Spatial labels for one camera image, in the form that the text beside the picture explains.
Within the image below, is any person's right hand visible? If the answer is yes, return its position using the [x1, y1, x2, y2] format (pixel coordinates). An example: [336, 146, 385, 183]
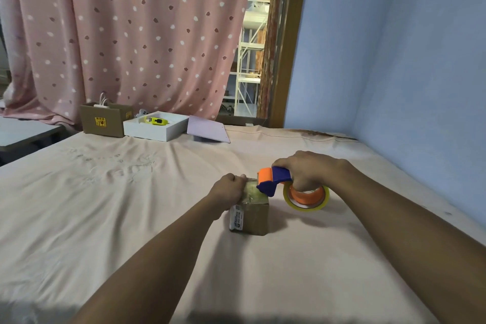
[272, 151, 354, 192]

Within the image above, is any person's left hand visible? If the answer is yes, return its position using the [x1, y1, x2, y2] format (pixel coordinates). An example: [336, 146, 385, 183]
[206, 173, 248, 220]

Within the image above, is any blue orange tape dispenser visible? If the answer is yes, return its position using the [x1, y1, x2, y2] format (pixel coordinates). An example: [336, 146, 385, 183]
[256, 166, 330, 212]

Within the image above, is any small brown cardboard box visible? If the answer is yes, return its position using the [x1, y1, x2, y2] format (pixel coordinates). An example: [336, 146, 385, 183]
[229, 179, 270, 236]

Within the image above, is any person's right forearm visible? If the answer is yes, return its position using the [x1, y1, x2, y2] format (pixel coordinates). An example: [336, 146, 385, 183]
[327, 162, 486, 324]

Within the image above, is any person's left forearm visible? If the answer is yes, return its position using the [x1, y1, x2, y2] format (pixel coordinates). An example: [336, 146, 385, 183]
[70, 198, 225, 324]

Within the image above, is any lilac box lid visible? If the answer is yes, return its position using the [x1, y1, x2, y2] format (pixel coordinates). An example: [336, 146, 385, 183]
[186, 115, 231, 144]

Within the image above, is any pink bed sheet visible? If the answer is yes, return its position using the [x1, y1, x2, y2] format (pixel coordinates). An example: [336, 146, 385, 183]
[0, 124, 486, 324]

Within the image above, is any white shallow box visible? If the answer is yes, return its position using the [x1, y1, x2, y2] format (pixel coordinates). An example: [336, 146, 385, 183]
[123, 111, 190, 142]

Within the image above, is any white metal shelf rack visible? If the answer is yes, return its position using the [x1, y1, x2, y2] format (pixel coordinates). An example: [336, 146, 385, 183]
[223, 0, 271, 117]

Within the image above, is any open brown cardboard box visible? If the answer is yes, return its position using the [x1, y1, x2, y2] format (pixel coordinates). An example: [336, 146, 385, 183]
[80, 102, 134, 138]

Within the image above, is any pink spotted curtain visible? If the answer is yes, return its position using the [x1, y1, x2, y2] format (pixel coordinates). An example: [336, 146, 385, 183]
[0, 0, 256, 126]

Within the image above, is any grey table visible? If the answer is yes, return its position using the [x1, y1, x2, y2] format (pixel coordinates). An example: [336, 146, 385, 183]
[0, 117, 65, 153]

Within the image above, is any wooden door frame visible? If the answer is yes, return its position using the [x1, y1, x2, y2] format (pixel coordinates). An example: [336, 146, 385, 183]
[269, 0, 312, 129]

